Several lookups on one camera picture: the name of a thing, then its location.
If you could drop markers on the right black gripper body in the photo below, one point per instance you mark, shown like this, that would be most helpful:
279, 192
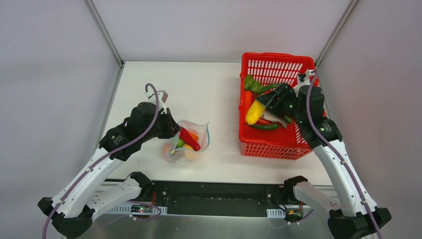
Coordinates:
275, 101

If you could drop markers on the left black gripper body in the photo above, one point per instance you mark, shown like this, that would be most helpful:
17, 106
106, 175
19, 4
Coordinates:
170, 124

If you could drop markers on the yellow corn cob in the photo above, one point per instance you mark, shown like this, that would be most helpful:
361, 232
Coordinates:
254, 112

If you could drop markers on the peach fruit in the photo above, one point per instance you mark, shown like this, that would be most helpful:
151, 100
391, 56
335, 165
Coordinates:
167, 150

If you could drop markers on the green lime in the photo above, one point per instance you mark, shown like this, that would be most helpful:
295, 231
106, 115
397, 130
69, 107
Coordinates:
179, 143

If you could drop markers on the red chili pepper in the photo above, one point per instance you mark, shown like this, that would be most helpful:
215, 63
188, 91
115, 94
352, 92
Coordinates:
185, 136

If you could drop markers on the orange tangerine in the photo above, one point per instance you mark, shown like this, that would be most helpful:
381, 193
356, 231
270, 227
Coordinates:
194, 135

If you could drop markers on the clear zip top bag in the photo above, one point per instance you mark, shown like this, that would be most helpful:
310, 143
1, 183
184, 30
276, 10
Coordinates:
204, 140

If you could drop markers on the yellow orange with leaf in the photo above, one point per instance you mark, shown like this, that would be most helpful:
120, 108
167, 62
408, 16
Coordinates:
189, 153

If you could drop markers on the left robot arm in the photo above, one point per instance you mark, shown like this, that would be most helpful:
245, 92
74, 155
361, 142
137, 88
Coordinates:
73, 210

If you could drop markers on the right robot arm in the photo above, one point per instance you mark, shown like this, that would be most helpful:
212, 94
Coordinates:
355, 214

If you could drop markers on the long green cucumber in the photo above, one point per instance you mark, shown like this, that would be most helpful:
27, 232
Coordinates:
288, 119

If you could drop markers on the toy grey fish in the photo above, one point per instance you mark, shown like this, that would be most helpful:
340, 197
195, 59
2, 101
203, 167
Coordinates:
272, 118

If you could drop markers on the orange carrot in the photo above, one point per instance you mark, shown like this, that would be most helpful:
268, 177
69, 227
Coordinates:
247, 101

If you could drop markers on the green lettuce leaf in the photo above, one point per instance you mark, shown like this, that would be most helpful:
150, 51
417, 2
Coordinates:
250, 84

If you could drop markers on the green chili pepper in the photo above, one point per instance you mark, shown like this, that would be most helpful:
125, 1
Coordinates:
267, 127

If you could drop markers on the red plastic basket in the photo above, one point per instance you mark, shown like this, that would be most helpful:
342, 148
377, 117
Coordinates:
270, 68

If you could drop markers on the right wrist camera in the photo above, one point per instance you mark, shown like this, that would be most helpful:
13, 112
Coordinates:
303, 80

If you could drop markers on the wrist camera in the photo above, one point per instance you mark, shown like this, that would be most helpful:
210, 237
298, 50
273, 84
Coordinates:
303, 80
161, 95

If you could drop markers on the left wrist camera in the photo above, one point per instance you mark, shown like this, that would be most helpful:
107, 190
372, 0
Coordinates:
161, 95

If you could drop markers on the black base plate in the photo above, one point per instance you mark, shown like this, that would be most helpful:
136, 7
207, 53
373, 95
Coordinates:
220, 199

